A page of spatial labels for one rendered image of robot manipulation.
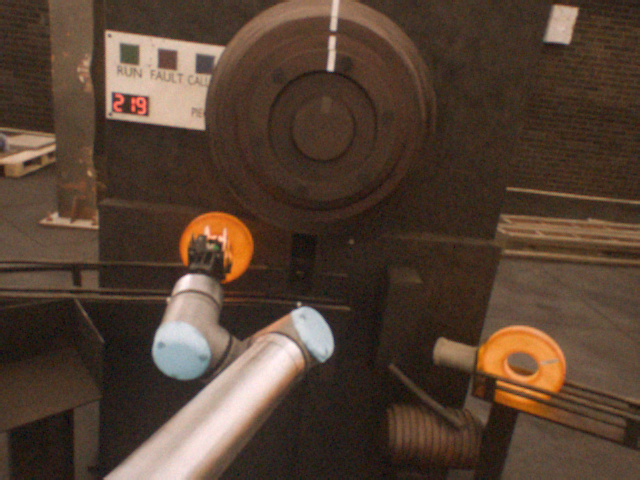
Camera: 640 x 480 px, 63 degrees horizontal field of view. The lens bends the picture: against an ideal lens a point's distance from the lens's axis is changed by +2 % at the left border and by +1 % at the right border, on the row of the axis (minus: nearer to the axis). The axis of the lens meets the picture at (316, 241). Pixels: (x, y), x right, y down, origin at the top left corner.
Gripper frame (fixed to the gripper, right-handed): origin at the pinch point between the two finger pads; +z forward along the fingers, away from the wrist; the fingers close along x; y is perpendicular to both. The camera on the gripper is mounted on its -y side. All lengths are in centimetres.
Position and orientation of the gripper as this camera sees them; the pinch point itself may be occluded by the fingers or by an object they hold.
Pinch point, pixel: (217, 240)
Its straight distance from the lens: 114.6
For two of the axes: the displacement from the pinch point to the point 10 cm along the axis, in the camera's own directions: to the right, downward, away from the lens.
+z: 0.1, -5.6, 8.3
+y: 1.3, -8.2, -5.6
